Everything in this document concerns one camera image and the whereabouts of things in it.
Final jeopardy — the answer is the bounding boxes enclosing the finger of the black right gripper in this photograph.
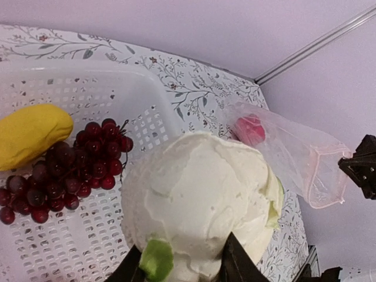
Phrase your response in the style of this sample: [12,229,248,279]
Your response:
[338,157,375,200]
[354,135,375,160]

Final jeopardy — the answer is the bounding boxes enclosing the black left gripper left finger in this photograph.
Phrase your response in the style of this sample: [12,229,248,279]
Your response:
[105,245,146,282]

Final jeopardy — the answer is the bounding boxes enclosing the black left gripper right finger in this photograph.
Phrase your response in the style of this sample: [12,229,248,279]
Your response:
[219,233,269,282]

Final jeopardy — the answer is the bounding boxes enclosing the white perforated plastic basket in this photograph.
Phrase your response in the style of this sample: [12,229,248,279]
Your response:
[1,61,180,281]

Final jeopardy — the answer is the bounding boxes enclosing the clear zip top bag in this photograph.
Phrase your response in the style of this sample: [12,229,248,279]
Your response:
[223,102,353,209]

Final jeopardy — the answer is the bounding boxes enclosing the white toy cauliflower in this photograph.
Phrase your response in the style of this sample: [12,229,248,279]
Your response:
[121,132,284,281]

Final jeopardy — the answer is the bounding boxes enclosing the red toy pepper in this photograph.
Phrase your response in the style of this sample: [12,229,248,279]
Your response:
[233,114,266,147]

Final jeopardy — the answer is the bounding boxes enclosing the dark red toy grapes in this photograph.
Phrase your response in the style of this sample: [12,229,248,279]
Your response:
[1,118,133,225]

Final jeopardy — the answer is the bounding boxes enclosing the floral patterned table mat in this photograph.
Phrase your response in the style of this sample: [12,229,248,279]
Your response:
[1,25,308,281]

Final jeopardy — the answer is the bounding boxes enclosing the right aluminium frame post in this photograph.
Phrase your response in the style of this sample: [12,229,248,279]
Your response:
[254,5,375,86]

